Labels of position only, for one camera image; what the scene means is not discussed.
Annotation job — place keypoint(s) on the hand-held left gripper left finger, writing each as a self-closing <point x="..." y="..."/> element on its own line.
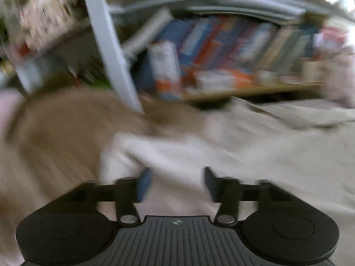
<point x="144" y="184"/>

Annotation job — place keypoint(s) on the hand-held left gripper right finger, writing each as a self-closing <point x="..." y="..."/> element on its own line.
<point x="210" y="183"/>

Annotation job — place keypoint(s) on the cream white garment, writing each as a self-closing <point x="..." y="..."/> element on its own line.
<point x="249" y="155"/>

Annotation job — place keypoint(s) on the wooden bookshelf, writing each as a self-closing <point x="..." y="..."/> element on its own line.
<point x="249" y="90"/>

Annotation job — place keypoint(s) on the flat orange white box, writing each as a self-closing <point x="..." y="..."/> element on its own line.
<point x="222" y="80"/>

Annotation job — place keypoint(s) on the tall orange white box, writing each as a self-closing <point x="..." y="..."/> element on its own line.
<point x="166" y="63"/>

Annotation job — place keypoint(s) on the row of colourful books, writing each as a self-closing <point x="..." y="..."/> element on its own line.
<point x="222" y="41"/>

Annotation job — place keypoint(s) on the small beige box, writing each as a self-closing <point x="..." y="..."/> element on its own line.
<point x="312" y="72"/>

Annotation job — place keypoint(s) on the pink plush toy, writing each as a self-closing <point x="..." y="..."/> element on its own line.
<point x="341" y="83"/>

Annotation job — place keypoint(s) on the red white packet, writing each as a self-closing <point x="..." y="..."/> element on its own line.
<point x="331" y="40"/>

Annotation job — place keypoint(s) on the floral patterned cloth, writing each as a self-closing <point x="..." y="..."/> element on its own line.
<point x="47" y="16"/>

